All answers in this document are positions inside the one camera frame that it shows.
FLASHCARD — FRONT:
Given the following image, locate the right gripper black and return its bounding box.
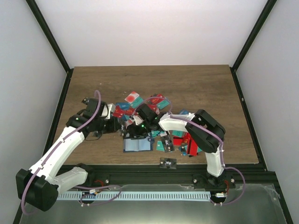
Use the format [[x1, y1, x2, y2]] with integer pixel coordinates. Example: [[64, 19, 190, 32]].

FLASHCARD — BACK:
[[123, 120, 152, 140]]

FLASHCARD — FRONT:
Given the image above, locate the blue leather card holder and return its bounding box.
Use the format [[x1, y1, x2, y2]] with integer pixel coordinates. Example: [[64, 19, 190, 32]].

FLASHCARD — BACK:
[[123, 137, 154, 153]]

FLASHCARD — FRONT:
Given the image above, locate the black vip card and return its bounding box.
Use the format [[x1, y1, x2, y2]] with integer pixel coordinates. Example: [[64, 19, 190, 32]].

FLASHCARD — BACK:
[[160, 135, 175, 153], [159, 158, 177, 169]]

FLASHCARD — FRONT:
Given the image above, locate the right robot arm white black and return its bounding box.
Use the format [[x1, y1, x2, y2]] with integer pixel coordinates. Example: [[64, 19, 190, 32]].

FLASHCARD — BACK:
[[124, 104, 226, 188]]

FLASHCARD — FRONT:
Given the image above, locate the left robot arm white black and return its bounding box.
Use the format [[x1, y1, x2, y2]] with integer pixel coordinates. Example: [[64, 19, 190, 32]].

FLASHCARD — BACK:
[[16, 98, 121, 211]]

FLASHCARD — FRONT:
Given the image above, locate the red card left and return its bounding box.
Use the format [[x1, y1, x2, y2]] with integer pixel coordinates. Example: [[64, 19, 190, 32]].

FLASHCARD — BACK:
[[113, 105, 127, 118]]

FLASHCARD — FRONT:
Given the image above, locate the red card top right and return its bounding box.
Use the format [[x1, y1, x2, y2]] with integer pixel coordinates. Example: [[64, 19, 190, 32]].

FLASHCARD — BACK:
[[150, 94, 164, 105]]

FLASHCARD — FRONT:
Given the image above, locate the teal card top right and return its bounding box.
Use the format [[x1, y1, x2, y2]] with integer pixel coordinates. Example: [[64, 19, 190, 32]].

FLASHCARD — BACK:
[[157, 99, 170, 110]]

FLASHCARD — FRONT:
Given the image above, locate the white card red circle top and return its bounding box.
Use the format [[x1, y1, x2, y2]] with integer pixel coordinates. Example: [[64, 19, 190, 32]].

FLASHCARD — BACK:
[[125, 91, 140, 104]]

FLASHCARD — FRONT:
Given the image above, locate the teal VIP card right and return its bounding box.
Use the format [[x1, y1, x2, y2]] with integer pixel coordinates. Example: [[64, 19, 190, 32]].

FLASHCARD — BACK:
[[172, 130, 185, 138]]

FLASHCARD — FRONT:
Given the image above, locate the red gold card lower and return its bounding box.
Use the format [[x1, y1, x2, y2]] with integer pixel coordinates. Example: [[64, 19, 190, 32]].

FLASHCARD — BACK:
[[173, 133, 192, 146]]

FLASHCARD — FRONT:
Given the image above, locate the black card far left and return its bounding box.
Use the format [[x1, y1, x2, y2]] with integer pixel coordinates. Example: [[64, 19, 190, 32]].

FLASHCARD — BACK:
[[81, 97, 91, 105]]

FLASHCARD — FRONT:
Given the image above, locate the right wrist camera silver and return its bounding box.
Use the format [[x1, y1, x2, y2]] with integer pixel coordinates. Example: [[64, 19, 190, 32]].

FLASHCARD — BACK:
[[133, 115, 143, 126]]

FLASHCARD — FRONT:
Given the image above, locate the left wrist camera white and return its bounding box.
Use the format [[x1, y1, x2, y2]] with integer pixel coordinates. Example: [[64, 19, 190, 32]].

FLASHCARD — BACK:
[[101, 103, 116, 119]]

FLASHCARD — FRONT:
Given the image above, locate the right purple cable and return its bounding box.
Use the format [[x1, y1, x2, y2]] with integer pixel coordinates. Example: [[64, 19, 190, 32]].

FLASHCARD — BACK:
[[132, 97, 246, 207]]

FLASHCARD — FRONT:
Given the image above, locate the light blue slotted cable duct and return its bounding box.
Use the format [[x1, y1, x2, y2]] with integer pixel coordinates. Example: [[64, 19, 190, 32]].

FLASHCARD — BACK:
[[57, 191, 211, 202]]

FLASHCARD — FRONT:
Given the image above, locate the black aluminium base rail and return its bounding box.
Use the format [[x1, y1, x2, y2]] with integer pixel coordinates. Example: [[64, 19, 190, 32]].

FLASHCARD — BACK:
[[56, 164, 276, 187]]

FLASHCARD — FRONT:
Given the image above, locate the left black frame post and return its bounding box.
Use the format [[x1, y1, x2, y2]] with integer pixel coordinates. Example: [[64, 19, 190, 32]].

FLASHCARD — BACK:
[[25, 0, 71, 70]]

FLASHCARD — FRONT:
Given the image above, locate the black frame post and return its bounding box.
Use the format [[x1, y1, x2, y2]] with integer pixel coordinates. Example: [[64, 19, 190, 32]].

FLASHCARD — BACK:
[[25, 0, 71, 70], [230, 0, 278, 70]]

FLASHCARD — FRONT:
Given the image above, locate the right black frame post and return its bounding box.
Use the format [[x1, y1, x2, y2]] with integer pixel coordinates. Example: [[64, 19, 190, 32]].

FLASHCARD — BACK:
[[230, 0, 278, 70]]

